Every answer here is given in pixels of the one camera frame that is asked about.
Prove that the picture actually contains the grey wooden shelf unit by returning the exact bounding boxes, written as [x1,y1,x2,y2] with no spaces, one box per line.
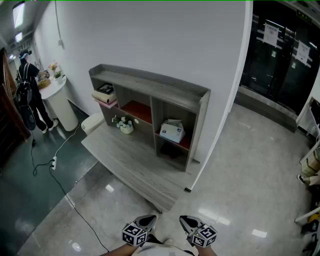
[88,63,212,173]

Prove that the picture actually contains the white lidded trash bin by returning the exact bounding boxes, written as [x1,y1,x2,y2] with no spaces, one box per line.
[81,112,106,136]

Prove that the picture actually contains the pink thin book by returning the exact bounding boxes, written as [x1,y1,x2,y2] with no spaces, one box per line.
[94,98,118,109]

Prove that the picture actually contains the white power cable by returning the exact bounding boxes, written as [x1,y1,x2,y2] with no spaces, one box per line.
[53,124,81,159]

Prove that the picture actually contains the person's left forearm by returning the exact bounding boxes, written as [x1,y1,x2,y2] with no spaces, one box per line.
[99,243,137,256]

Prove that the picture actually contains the white power strip with cable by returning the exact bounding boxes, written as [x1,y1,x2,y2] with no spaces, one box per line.
[31,129,110,253]

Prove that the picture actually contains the white paper notice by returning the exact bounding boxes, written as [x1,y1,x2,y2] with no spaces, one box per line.
[262,21,280,48]
[295,39,311,67]

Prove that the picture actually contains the beige thick book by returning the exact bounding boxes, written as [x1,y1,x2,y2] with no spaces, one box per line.
[91,89,117,104]

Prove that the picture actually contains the person's right forearm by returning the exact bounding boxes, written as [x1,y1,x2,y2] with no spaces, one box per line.
[197,246,218,256]

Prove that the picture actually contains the woven basket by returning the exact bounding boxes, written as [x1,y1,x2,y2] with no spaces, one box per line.
[37,77,52,90]

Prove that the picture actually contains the white cluttered work table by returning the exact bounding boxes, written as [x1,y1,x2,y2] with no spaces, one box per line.
[294,97,320,256]

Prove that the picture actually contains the white round table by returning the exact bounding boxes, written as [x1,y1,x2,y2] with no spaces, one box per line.
[38,74,80,132]

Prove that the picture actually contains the black picture frame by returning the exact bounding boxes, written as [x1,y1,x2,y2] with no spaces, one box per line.
[96,82,115,95]

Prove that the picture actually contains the brown wooden cabinet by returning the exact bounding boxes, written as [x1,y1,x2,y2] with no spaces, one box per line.
[0,47,31,166]

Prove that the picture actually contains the person's black shorts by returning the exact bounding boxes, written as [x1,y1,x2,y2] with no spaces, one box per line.
[146,232,165,245]

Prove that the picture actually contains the white flower pot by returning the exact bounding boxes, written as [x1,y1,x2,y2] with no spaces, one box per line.
[111,114,135,135]

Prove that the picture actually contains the stack of beige boxes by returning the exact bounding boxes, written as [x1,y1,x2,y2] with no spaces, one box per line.
[301,152,320,177]

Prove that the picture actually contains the green exit sign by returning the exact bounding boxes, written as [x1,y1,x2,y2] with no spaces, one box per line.
[296,10,313,25]

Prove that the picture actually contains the white wall socket with conduit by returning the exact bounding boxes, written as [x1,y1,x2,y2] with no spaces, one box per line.
[54,0,65,50]

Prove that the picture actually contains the white soft tissues pack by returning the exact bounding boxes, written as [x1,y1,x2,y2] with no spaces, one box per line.
[159,119,186,144]

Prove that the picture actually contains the pink flowers in vase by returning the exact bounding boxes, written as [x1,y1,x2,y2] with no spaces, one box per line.
[48,61,66,85]

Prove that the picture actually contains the person's white printed shirt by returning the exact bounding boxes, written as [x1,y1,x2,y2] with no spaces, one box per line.
[131,241,200,256]

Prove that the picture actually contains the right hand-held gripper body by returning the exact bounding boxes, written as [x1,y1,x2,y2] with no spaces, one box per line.
[179,215,218,248]

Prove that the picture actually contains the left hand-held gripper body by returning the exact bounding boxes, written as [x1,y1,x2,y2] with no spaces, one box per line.
[121,214,158,248]

